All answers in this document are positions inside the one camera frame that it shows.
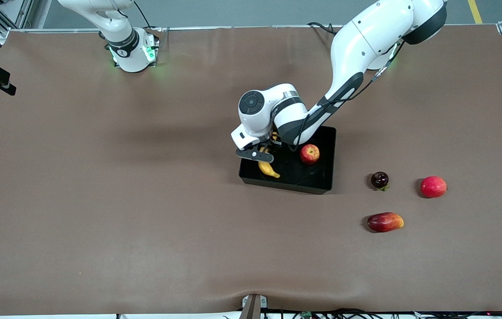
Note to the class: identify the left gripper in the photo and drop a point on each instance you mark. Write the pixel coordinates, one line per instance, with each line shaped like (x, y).
(273, 142)

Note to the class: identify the yellow banana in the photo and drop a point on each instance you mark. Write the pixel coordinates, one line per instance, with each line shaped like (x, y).
(268, 170)

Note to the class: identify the red yellow striped apple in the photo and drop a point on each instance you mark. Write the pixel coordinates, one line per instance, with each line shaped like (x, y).
(310, 153)

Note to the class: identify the black rectangular box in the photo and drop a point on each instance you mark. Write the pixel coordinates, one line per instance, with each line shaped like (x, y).
(308, 177)

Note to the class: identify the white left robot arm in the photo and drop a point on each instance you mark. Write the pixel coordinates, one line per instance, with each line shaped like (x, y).
(366, 40)

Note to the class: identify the dark purple mangosteen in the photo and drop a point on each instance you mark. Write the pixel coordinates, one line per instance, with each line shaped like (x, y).
(379, 179)

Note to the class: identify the red yellow mango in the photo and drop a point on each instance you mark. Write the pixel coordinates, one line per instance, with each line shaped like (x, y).
(384, 222)

